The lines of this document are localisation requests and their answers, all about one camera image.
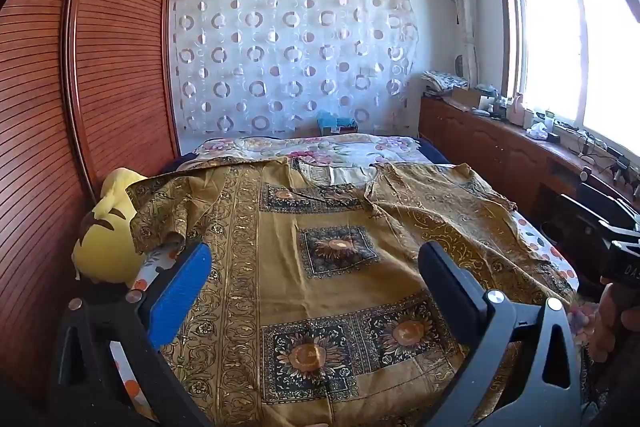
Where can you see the cardboard box on cabinet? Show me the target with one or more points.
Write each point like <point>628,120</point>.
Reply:
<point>467,97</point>

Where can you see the dark blue bed sheet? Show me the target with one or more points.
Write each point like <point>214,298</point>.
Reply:
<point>427,149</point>

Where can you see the person's right hand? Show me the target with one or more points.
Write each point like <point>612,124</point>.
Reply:
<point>602,327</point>

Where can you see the stack of folded fabric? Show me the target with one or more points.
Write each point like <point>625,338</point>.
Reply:
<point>442,83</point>

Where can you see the yellow plush toy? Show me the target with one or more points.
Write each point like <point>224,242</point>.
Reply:
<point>104,251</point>

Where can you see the wooden sideboard cabinet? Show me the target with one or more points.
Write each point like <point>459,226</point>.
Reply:
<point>532,174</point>

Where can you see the wooden louvered wardrobe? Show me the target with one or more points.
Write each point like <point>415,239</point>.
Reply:
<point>84,90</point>

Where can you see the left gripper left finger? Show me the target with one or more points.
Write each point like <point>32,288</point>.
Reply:
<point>108,369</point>

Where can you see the blue toy on bed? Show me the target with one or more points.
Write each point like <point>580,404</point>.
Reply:
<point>331,124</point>

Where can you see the floral bed quilt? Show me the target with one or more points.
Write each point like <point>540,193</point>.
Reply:
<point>340,150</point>

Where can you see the orange-print white blanket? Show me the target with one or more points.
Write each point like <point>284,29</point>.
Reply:
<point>164,258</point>

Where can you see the gold patterned sunflower garment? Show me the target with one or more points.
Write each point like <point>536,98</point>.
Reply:
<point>314,311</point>

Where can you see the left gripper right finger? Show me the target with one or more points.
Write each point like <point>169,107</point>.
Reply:
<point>544,386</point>

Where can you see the white circle-pattern curtain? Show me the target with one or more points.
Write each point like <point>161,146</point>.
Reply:
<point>273,67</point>

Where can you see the window with wooden frame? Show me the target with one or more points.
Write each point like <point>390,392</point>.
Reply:
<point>577,59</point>

